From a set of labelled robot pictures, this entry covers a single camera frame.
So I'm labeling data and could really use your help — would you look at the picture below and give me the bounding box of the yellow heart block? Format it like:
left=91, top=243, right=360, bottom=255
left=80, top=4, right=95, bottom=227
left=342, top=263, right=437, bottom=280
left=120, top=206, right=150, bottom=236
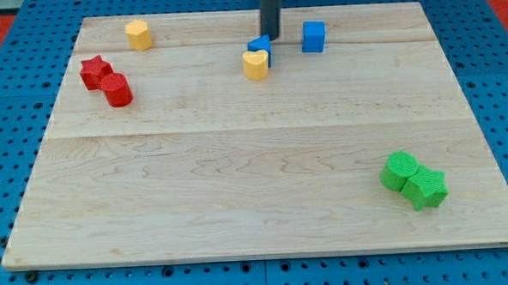
left=242, top=49, right=269, bottom=82

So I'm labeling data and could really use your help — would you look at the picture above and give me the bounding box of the blue cube block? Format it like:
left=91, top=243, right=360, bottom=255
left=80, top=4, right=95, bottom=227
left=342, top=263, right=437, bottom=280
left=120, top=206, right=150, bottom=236
left=302, top=21, right=326, bottom=53

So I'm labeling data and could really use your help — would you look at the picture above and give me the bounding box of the light wooden board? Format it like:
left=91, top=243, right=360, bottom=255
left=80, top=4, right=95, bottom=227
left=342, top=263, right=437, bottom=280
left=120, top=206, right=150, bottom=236
left=3, top=3, right=508, bottom=271

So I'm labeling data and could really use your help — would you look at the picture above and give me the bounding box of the blue triangle block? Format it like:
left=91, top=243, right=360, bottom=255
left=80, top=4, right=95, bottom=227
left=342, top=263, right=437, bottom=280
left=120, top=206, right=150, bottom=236
left=246, top=34, right=272, bottom=67

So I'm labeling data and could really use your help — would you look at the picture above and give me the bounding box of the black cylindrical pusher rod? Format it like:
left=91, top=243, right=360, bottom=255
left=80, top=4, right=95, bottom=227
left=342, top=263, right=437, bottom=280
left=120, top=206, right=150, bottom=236
left=259, top=0, right=282, bottom=41

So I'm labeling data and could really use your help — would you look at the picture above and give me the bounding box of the red cylinder block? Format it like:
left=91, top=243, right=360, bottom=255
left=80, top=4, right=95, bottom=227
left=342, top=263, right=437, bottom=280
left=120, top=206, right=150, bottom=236
left=100, top=73, right=134, bottom=107

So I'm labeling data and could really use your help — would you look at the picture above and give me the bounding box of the green cylinder block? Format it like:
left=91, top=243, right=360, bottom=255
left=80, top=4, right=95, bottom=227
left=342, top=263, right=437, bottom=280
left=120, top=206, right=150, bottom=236
left=379, top=151, right=419, bottom=192

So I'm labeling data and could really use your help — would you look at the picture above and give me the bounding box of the yellow pentagon block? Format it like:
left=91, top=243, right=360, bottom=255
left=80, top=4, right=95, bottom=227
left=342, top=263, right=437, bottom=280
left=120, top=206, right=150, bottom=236
left=124, top=20, right=154, bottom=52

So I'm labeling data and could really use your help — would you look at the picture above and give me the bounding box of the red star block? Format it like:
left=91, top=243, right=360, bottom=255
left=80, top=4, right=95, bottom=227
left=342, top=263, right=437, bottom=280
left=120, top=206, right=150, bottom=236
left=79, top=55, right=113, bottom=90

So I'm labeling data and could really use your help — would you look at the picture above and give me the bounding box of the green star block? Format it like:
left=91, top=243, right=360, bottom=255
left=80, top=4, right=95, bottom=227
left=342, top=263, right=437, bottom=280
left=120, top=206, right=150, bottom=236
left=401, top=164, right=449, bottom=210

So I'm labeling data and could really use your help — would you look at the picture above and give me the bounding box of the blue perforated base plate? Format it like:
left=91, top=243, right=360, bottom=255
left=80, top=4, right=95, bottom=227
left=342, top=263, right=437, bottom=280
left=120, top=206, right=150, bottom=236
left=0, top=0, right=508, bottom=285

